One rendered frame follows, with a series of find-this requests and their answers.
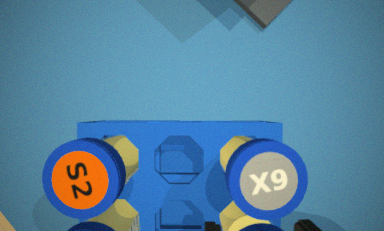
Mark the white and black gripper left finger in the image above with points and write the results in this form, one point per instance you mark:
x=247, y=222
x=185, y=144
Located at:
x=212, y=226

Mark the blue tube rack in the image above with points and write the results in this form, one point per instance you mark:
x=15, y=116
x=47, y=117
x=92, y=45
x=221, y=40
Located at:
x=182, y=150

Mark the blue bench mat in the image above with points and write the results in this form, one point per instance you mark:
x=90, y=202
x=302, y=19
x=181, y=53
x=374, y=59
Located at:
x=318, y=68

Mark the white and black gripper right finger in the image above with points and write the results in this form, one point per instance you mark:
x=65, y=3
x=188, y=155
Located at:
x=305, y=225

